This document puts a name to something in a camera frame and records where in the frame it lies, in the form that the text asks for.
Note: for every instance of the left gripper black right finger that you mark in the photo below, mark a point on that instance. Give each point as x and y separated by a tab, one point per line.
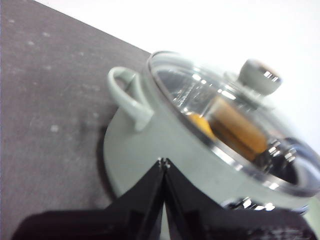
212	225

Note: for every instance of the pale green electric steamer pot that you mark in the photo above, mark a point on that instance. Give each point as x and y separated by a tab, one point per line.
150	142

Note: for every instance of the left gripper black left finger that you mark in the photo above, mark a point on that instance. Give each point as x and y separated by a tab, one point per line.
120	222

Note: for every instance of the glass lid with green knob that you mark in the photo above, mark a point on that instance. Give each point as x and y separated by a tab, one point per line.
257	77

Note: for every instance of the yellow corn cob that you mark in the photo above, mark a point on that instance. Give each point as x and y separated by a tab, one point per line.
237	130

